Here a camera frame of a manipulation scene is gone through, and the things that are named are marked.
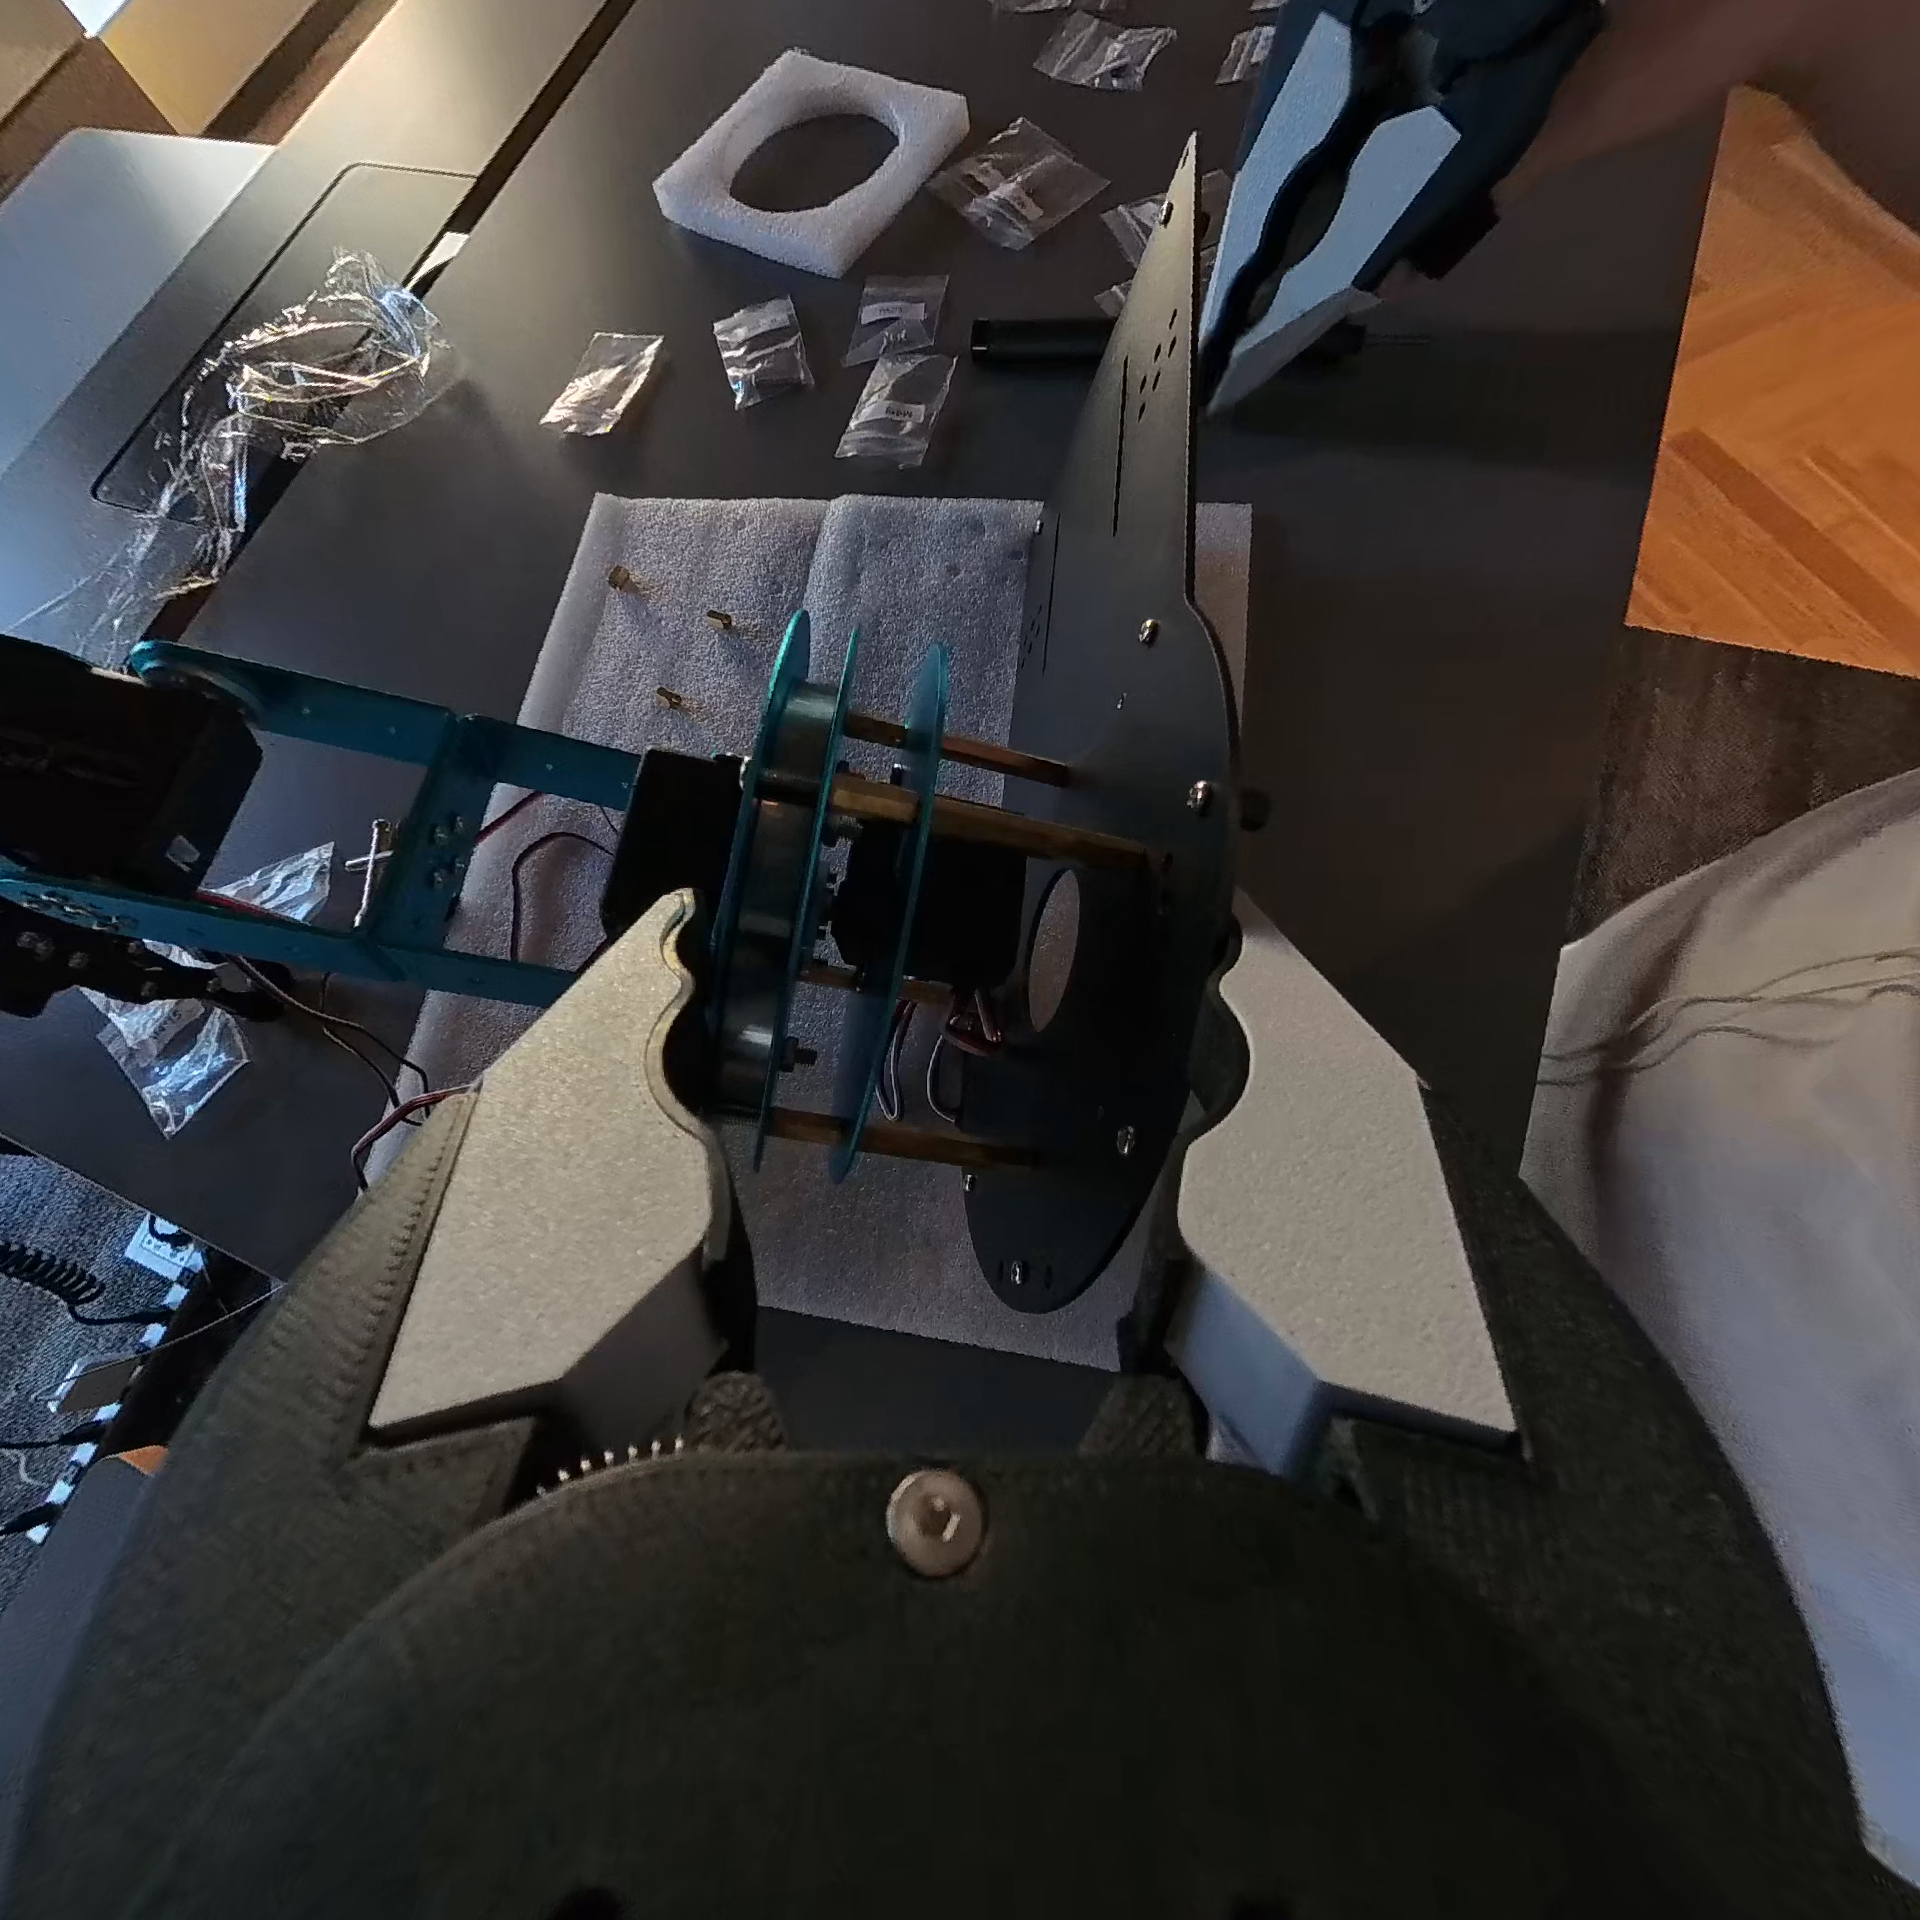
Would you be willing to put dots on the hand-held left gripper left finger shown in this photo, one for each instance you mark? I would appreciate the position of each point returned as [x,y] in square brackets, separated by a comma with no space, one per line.
[567,1195]

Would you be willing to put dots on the white foam sheet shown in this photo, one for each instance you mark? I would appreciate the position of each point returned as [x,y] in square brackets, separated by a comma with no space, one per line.
[693,538]

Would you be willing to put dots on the scattered small parts bags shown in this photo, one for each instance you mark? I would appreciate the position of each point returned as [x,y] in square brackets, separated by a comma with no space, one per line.
[898,414]

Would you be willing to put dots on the black screwdriver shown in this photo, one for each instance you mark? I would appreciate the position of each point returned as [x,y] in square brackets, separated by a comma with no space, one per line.
[1027,336]

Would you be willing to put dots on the crumpled clear plastic bag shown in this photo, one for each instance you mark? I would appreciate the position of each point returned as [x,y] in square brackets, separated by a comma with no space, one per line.
[283,375]

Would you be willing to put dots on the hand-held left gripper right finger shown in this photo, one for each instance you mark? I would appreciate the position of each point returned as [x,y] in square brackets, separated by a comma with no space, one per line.
[1338,1231]

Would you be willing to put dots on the metal cross wrench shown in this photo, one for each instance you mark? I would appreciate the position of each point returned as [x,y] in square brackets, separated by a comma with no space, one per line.
[370,873]

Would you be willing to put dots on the power strip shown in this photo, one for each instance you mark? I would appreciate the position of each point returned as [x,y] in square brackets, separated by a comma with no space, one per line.
[167,1245]

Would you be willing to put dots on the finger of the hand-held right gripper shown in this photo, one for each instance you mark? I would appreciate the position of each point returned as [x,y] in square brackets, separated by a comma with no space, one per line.
[1394,184]
[1300,117]

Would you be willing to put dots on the flat clear parts bag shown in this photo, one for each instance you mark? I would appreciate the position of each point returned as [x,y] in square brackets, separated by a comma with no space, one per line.
[175,1055]

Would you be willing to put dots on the silver laptop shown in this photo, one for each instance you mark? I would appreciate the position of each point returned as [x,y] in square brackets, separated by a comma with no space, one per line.
[106,272]

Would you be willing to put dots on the blue toy robot arm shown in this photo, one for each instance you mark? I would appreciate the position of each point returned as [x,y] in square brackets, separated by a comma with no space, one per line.
[1124,720]

